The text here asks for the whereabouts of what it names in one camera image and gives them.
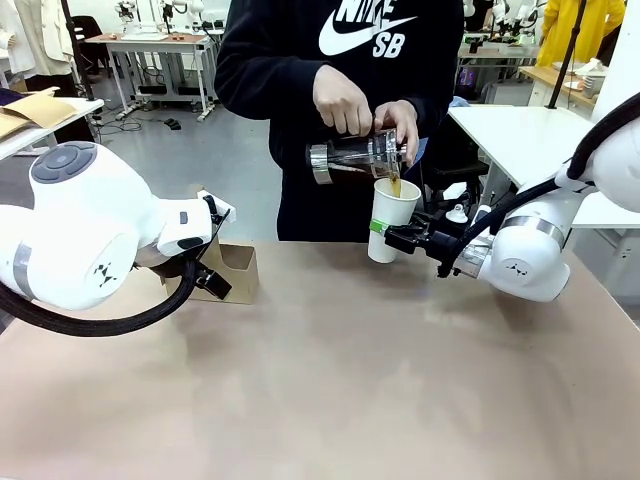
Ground glass coffee pitcher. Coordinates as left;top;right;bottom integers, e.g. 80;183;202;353
305;126;409;187

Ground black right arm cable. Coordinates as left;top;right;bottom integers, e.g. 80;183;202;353
436;93;640;279

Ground background lab bench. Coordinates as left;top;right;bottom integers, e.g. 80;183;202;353
462;32;541;57

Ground wooden top table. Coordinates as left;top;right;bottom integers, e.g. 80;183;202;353
518;63;601;112

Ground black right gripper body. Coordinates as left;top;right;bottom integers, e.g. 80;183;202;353
422;227;466;276

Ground figure in white coat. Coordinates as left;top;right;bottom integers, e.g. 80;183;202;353
0;0;36;76

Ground computer tower purple light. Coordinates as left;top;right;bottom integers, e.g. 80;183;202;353
457;64;479;94

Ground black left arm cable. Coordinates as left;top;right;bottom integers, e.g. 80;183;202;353
0;257;202;338

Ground person's left forearm black sleeve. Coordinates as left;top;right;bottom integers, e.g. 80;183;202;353
399;44;465;151

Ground person in white jacket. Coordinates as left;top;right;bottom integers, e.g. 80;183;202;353
24;0;96;144

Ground person in black hoodie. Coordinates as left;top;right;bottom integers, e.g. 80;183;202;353
213;0;466;244

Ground brown cardboard cup carrier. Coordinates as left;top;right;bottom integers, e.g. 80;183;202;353
160;242;260;306

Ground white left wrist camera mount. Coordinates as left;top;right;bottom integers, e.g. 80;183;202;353
195;188;237;240

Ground white table with cardboard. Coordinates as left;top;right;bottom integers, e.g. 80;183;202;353
0;96;106;162

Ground person's right hand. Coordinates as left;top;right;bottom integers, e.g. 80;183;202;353
313;64;375;137

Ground white side table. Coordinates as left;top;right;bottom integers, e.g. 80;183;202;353
567;190;640;301

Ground large white table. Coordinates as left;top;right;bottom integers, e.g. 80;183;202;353
447;103;601;194

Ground person's left hand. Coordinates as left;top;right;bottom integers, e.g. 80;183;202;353
372;98;421;169

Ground white frame work table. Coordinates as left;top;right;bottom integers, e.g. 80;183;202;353
83;32;224;124

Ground person in yellow jacket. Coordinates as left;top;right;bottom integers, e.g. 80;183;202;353
536;0;627;69

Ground white paper cup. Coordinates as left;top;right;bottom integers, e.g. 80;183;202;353
366;178;423;265

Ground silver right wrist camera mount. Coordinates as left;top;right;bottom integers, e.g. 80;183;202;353
455;238;497;279

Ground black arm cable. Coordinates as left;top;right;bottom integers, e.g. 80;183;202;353
436;93;640;279
0;257;202;338

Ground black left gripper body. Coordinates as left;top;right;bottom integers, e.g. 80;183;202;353
193;268;234;302

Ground brown cardboard sheet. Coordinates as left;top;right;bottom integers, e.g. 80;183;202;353
0;87;84;141

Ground stack of white bowls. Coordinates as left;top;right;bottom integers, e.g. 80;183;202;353
581;57;610;100

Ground person's right forearm black sleeve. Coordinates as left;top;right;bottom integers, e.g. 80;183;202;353
214;29;326;121

